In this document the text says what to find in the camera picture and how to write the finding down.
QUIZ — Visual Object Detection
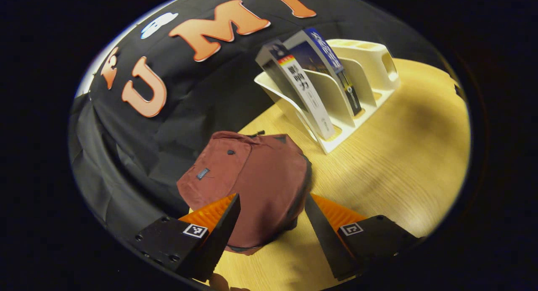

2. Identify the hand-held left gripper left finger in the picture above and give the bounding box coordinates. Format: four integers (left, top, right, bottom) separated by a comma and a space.
134, 193, 242, 283

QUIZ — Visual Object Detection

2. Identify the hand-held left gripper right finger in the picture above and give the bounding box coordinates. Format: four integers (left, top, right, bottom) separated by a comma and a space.
304, 193, 422, 282

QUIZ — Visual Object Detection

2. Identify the maroon schoolbag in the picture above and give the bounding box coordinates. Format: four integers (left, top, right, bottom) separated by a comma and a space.
177, 130, 313, 255

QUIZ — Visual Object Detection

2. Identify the white book with portrait cover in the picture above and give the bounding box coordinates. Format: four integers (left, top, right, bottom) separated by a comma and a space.
255, 40, 337, 141

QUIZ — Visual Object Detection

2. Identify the white bookshelf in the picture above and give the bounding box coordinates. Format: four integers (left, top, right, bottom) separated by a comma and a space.
254, 39, 401, 154

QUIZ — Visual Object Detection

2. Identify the blue book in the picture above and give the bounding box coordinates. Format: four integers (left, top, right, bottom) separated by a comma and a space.
284, 27, 363, 116

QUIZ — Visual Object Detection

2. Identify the black backdrop cloth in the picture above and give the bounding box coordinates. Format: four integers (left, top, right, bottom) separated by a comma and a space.
69, 0, 446, 241

